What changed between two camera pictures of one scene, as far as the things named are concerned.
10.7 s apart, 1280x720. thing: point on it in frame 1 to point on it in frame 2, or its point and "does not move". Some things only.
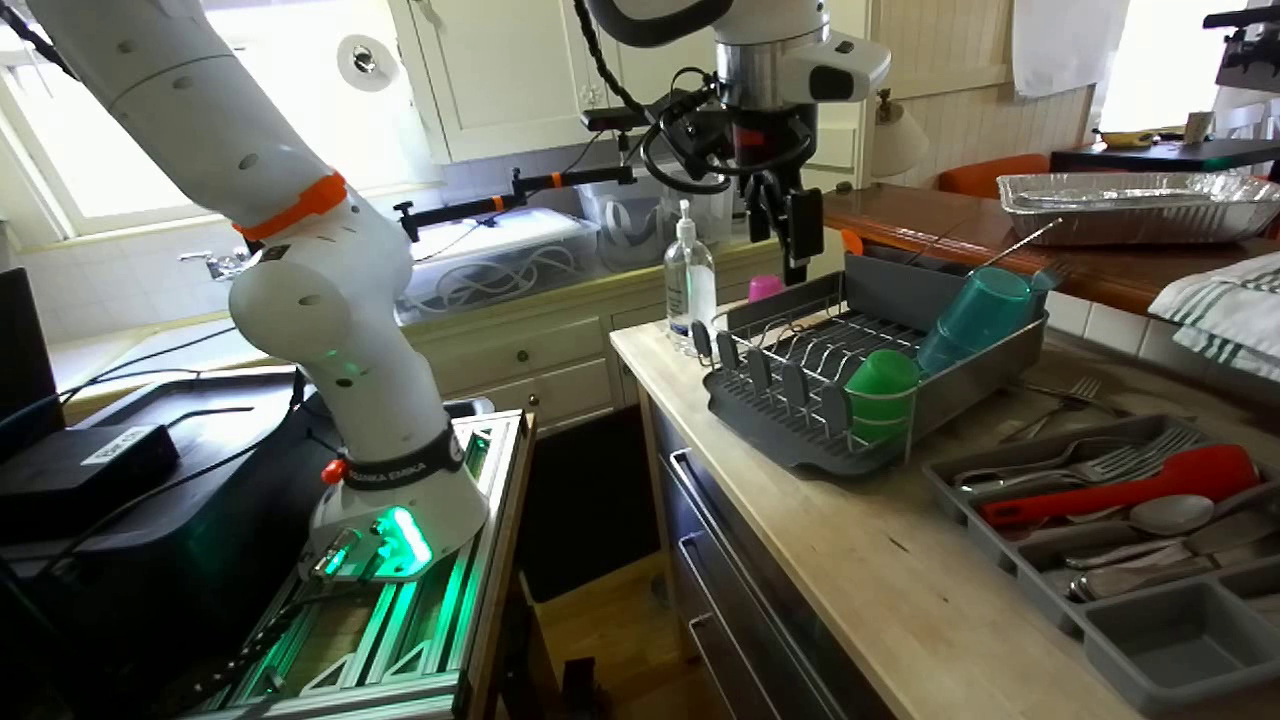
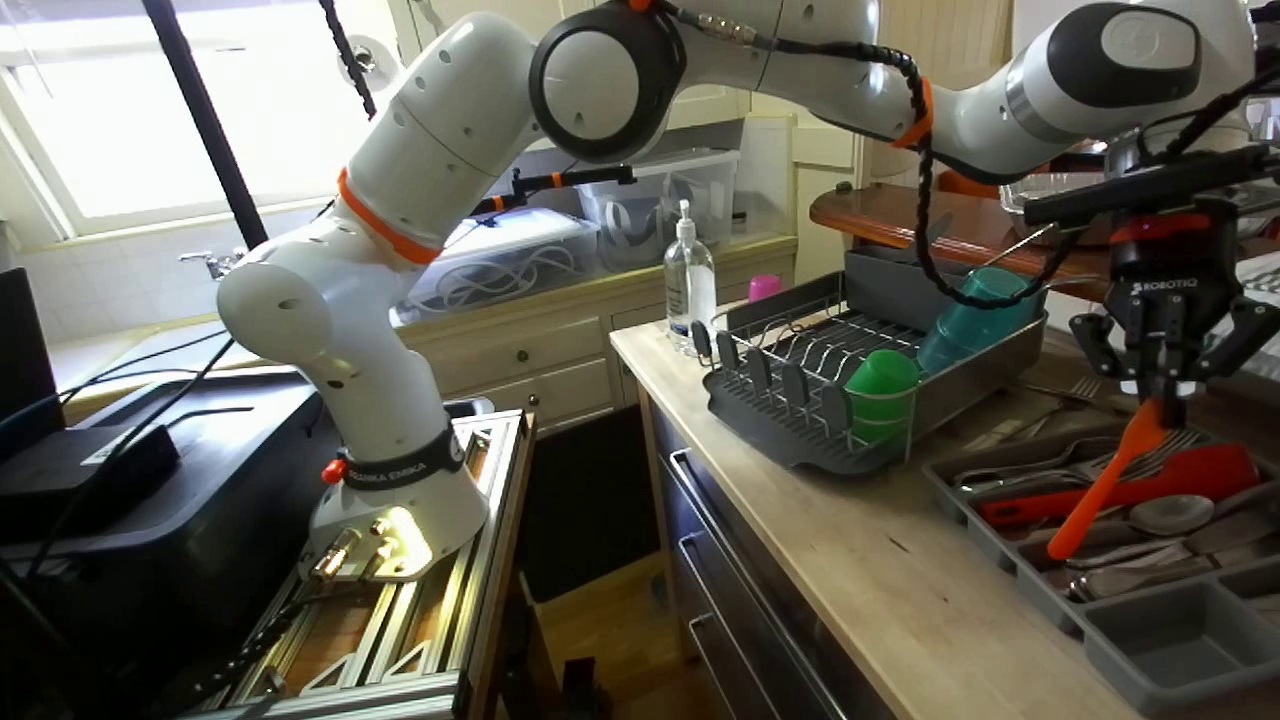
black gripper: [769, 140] to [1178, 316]
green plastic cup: [883, 396] does not move
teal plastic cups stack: [989, 305] does not move
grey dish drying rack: [776, 360] does not move
